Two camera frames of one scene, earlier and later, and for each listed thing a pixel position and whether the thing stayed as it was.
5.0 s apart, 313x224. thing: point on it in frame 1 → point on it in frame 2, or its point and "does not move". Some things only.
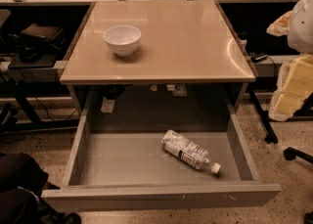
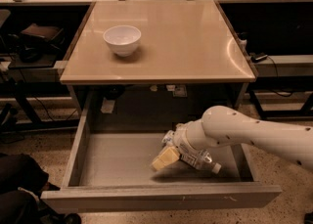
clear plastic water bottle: x=190 y=153 does not move
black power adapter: x=255 y=58 does not move
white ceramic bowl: x=122 y=39 does not move
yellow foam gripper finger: x=294 y=86 → x=170 y=155
